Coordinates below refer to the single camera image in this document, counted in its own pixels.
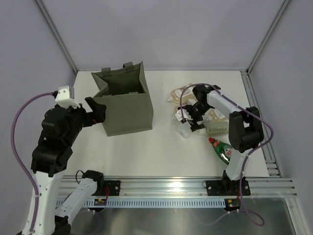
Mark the right aluminium frame post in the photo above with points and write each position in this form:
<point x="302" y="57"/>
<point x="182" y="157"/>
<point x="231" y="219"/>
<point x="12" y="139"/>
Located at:
<point x="269" y="34"/>

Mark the olive green canvas bag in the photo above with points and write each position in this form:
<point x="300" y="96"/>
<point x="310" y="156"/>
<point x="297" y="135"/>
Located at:
<point x="126" y="95"/>

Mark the white square lotion bottle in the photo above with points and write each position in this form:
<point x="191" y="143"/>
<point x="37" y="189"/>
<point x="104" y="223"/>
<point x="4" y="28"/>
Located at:
<point x="185" y="129"/>

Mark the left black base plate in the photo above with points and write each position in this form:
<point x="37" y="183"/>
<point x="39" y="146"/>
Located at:
<point x="108" y="188"/>

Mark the amber soap bottle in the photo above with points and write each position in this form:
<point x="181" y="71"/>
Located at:
<point x="182" y="94"/>
<point x="213" y="115"/>
<point x="177" y="111"/>

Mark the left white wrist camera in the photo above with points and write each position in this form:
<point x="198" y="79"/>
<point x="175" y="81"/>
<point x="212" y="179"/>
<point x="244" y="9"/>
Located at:
<point x="65" y="97"/>

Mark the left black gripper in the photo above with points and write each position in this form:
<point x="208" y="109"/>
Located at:
<point x="98" y="112"/>

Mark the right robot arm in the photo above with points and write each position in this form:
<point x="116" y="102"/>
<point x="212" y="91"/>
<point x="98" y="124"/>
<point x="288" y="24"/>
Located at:
<point x="245" y="133"/>

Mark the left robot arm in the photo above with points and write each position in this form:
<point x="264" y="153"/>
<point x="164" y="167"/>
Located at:
<point x="49" y="162"/>

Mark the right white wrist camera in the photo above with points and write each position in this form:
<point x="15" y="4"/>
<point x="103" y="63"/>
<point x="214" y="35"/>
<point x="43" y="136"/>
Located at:
<point x="185" y="121"/>

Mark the left aluminium frame post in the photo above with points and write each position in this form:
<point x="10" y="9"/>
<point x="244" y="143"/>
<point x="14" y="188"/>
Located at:
<point x="52" y="27"/>

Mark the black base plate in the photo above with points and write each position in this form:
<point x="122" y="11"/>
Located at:
<point x="220" y="188"/>
<point x="108" y="188"/>

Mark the green Fairy dish soap bottle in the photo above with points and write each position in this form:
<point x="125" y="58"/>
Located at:
<point x="222" y="149"/>

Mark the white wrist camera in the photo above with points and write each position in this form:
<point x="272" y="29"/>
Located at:
<point x="65" y="97"/>
<point x="185" y="121"/>

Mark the grey Murrayle bottle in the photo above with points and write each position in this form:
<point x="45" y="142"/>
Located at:
<point x="217" y="128"/>

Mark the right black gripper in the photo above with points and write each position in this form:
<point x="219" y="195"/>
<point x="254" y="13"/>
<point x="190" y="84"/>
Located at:
<point x="193" y="123"/>

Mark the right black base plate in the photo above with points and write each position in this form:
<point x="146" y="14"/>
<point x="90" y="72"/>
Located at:
<point x="220" y="188"/>

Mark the aluminium frame post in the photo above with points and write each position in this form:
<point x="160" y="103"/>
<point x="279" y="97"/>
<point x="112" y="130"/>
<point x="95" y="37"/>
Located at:
<point x="269" y="34"/>
<point x="52" y="27"/>

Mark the white slotted cable duct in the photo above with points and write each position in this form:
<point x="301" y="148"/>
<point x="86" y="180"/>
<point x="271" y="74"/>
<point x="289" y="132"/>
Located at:
<point x="156" y="203"/>

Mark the aluminium mounting rail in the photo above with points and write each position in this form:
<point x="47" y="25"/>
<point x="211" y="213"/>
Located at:
<point x="194" y="188"/>

